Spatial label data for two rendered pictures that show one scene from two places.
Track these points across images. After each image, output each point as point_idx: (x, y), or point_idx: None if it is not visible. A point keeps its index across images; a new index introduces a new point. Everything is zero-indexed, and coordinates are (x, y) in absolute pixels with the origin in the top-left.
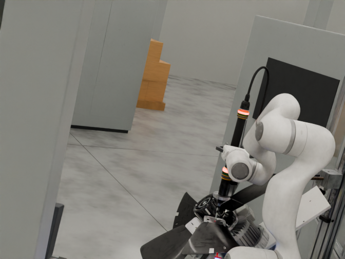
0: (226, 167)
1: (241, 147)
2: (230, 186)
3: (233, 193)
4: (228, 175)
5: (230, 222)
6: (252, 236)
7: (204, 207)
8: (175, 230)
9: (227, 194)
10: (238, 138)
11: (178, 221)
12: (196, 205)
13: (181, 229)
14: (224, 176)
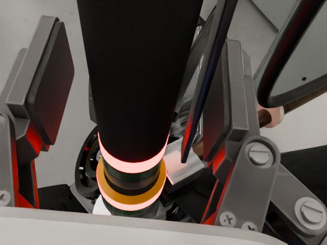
0: (111, 187)
1: (216, 71)
2: (159, 205)
3: (203, 50)
4: (134, 214)
5: (183, 210)
6: None
7: (91, 196)
8: (50, 194)
9: (154, 213)
10: (167, 12)
11: (92, 96)
12: (85, 143)
13: (61, 198)
14: (110, 210)
